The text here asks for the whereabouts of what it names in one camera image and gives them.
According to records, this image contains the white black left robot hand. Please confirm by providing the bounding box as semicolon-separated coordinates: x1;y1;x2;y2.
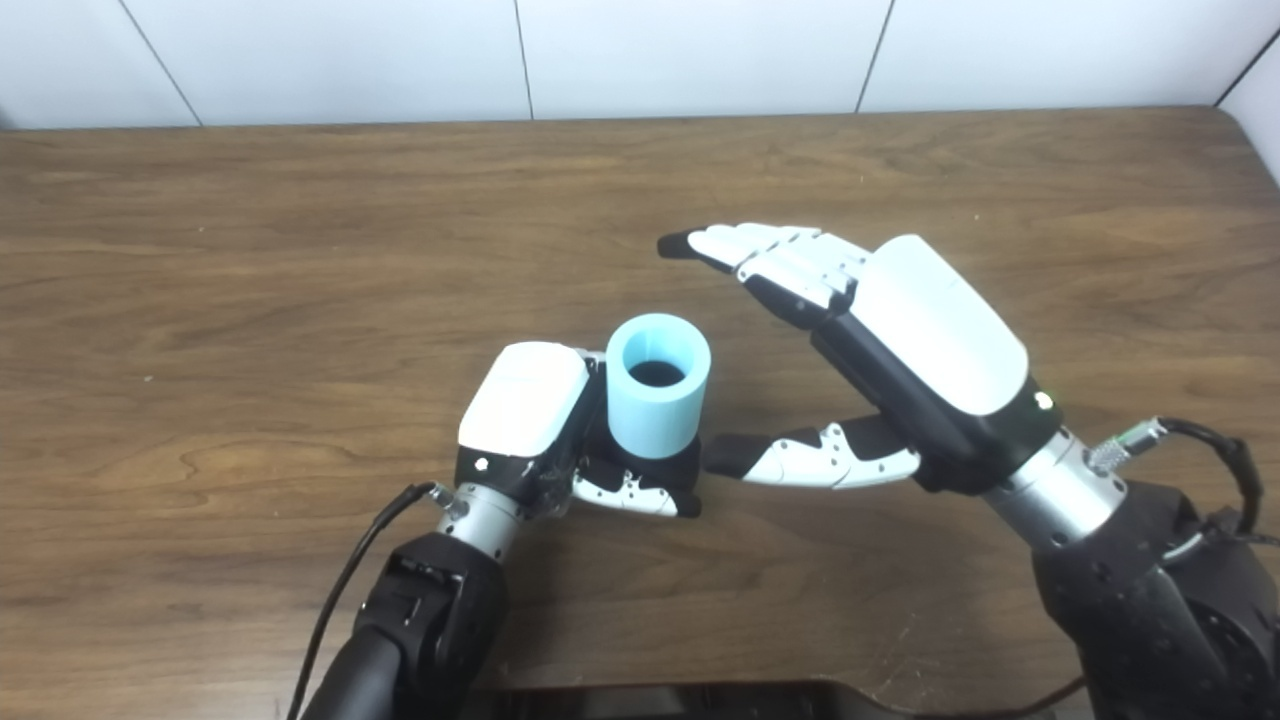
453;341;703;521

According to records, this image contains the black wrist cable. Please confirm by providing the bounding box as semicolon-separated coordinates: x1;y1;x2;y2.
287;482;441;720
1087;417;1280;549

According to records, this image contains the black robot torso edge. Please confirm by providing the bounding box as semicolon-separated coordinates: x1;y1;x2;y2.
465;680;1086;720

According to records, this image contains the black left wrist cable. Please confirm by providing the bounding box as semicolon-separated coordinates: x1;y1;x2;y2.
287;482;441;720

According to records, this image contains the black flared nozzle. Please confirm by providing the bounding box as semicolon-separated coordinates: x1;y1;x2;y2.
585;358;703;501

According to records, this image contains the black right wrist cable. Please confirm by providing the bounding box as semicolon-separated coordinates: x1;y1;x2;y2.
1087;417;1280;549

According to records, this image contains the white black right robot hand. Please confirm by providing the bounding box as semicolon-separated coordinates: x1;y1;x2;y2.
657;222;1064;496

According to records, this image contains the light-blue hose piece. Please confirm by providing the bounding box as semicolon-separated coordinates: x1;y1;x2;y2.
605;313;713;461

